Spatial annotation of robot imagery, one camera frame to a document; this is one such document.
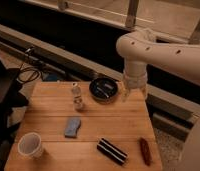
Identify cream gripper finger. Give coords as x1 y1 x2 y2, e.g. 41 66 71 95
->
141 84 148 100
122 87 131 102

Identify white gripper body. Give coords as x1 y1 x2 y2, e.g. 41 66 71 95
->
123 60 148 89

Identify black white striped eraser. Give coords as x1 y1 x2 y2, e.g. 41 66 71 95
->
97 138 128 165

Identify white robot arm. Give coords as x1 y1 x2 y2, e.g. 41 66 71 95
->
116 30 200 101

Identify black round bowl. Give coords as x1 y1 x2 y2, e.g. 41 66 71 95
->
89 77 118 102

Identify small clear plastic bottle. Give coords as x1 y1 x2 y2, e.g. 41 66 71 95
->
71 82 84 111

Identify red pocket knife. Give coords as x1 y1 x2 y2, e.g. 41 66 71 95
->
139 138 151 166

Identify blue sponge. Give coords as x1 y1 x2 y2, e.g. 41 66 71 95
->
64 117 81 138

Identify black equipment at left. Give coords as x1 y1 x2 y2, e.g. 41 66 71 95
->
0 60 28 171

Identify black cables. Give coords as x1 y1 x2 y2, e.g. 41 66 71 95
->
15 46 47 85

